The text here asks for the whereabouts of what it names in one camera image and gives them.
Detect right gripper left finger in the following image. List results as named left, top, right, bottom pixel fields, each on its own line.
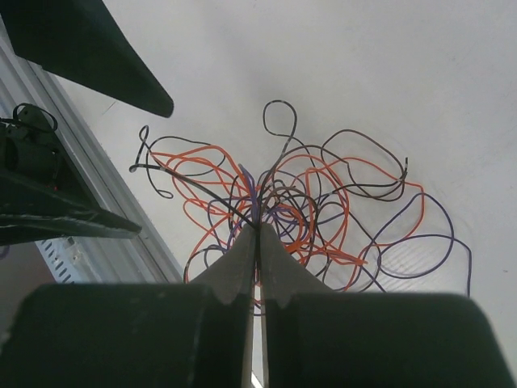
left=1, top=226, right=256, bottom=387

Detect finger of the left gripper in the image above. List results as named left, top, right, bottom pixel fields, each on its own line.
left=1, top=170, right=142, bottom=245
left=1, top=1, right=174, bottom=118

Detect orange red thin cable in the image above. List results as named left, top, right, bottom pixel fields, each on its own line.
left=145, top=145, right=426, bottom=293

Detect white slotted cable duct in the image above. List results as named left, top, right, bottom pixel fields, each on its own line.
left=36, top=237, right=88, bottom=284

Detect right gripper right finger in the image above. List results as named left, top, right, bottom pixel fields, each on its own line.
left=258, top=225, right=515, bottom=387

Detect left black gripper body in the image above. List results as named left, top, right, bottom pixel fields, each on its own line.
left=1, top=103, right=61, bottom=190

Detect aluminium mounting rail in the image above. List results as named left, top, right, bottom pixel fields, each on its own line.
left=1, top=28, right=182, bottom=283

